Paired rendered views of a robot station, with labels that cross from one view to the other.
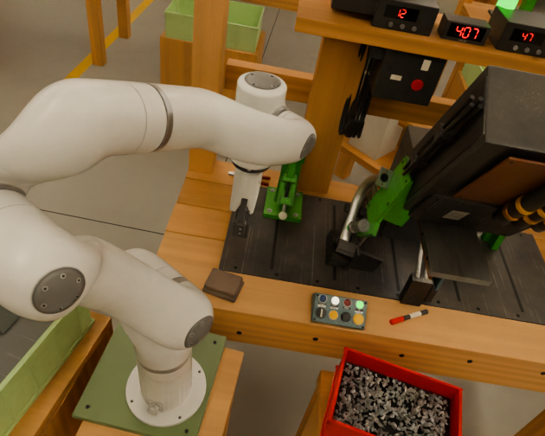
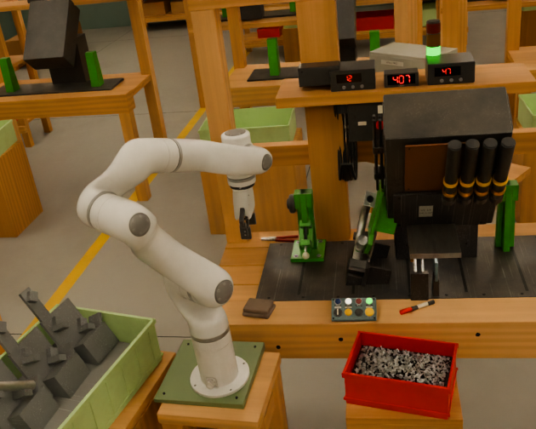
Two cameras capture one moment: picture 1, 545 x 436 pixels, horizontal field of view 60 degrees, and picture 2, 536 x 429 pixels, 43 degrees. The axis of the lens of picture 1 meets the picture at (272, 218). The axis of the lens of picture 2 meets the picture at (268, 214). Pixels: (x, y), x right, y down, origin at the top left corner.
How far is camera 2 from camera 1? 1.17 m
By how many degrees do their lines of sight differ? 19
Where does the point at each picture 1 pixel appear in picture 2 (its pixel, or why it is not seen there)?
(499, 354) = (498, 321)
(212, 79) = not seen: hidden behind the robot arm
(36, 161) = (124, 172)
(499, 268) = (510, 264)
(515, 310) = (520, 290)
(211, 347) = (253, 350)
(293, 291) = (317, 306)
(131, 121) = (162, 152)
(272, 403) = not seen: outside the picture
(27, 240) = (124, 203)
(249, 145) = (227, 163)
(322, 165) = (337, 213)
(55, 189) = not seen: hidden behind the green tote
